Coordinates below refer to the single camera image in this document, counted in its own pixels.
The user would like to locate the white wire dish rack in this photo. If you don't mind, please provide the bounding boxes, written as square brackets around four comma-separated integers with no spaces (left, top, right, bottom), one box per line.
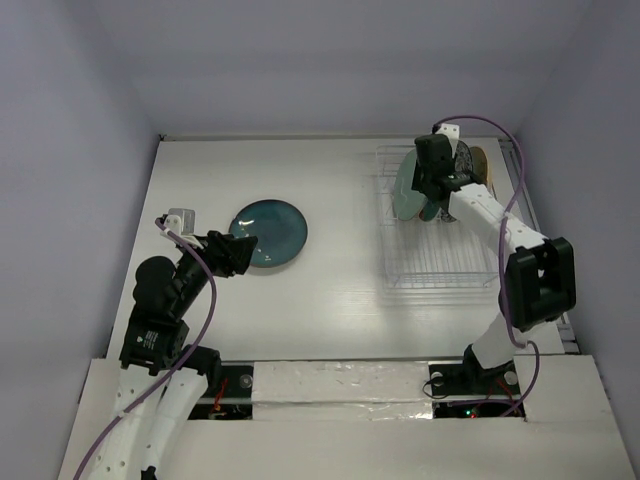
[375,145,499,293]

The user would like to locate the dark teal plate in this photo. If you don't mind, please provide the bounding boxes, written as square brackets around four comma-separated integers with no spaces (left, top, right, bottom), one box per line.
[229,199,308,268]

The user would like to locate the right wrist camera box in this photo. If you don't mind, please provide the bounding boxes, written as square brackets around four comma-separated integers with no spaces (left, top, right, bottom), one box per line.
[432,122,460,150]

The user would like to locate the light green plate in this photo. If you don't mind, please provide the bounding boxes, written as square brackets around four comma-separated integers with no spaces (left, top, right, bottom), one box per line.
[393,149,426,221]

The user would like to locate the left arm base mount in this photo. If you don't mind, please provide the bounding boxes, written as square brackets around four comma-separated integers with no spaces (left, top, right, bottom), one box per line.
[188,363,254,421]

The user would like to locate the blue white patterned plate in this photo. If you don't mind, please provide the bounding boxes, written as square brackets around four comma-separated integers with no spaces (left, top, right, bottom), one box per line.
[439,140,473,223]

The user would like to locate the yellow brown plate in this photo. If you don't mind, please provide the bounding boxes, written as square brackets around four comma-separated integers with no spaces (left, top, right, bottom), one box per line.
[469,146,493,191]

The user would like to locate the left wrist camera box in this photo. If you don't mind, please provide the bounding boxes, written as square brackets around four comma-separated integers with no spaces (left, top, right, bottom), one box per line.
[156,208,196,238]

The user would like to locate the white foam block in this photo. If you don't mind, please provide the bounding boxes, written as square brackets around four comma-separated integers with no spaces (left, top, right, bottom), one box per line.
[251,361,433,422]

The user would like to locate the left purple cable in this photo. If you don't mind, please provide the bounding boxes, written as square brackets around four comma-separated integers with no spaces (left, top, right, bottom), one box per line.
[72,214,219,480]

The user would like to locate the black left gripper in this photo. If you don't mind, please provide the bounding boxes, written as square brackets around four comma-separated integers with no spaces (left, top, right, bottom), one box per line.
[172,228,257,314]

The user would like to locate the red and teal plate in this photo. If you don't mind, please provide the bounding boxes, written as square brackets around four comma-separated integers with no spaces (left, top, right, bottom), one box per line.
[418,201,441,222]

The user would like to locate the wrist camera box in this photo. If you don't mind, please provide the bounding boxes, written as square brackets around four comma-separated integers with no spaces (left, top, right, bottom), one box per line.
[432,122,460,150]
[156,208,196,238]

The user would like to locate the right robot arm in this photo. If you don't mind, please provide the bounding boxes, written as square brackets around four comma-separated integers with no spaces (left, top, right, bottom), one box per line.
[412,124,576,392]

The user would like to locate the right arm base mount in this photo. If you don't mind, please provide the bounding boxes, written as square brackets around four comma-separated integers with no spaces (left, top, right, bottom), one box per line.
[422,346,525,419]

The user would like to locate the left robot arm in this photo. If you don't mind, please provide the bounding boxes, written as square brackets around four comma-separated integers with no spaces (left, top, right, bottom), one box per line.
[74,227,257,479]

